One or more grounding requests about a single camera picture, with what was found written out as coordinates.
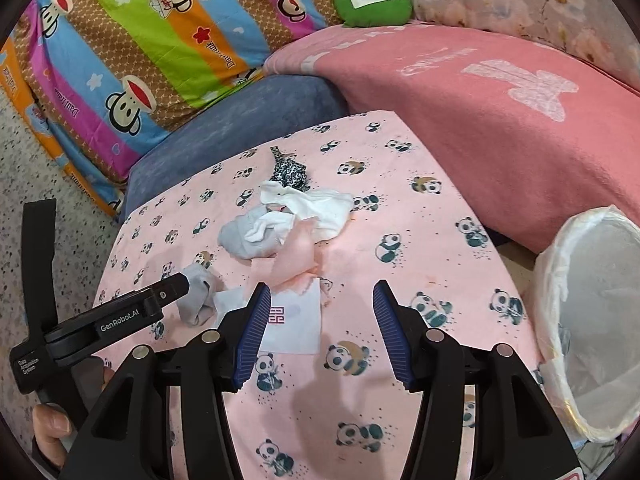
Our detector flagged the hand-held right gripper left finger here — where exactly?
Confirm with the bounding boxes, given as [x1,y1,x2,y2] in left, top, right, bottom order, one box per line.
[60,282,273,480]

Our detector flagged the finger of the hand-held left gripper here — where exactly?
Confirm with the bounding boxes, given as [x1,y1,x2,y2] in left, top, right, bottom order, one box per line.
[44,271,193,357]

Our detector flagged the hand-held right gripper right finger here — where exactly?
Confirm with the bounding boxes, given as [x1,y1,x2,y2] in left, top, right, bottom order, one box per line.
[372,280,581,480]

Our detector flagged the white napkin with red print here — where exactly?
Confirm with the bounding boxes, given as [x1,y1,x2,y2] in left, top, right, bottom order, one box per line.
[260,280,322,356]

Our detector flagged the white trash bin with bag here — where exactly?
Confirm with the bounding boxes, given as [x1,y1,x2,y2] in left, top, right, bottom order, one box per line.
[530,206,640,443]

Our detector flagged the person's left hand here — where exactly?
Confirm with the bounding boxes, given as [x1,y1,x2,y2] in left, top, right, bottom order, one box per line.
[31,404,77,468]

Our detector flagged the pink sock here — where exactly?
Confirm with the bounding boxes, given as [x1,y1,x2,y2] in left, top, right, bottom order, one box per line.
[250,220,326,291]

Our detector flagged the light grey and white sock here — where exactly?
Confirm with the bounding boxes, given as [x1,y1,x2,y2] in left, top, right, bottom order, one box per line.
[218,210,296,261]

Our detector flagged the pink panda print tablecloth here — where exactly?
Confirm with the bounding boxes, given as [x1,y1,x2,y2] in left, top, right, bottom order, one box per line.
[95,109,551,480]

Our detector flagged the leopard print scrunchie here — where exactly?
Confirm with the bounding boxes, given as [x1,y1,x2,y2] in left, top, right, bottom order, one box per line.
[270,146,310,192]

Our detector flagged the blue cushion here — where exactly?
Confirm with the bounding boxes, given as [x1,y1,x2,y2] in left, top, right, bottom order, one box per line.
[120,75,351,221]

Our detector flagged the pink blanket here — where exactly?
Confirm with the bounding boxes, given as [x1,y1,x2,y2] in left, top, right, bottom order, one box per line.
[262,22,640,256]

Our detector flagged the colourful monkey print pillow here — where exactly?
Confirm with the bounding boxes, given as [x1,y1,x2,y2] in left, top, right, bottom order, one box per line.
[0,0,346,218]

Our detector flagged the green plush cushion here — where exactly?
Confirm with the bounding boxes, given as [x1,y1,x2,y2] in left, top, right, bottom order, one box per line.
[334,0,414,28]

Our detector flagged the floral cloth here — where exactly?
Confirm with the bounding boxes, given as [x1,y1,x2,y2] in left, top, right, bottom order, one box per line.
[340,0,636,91]

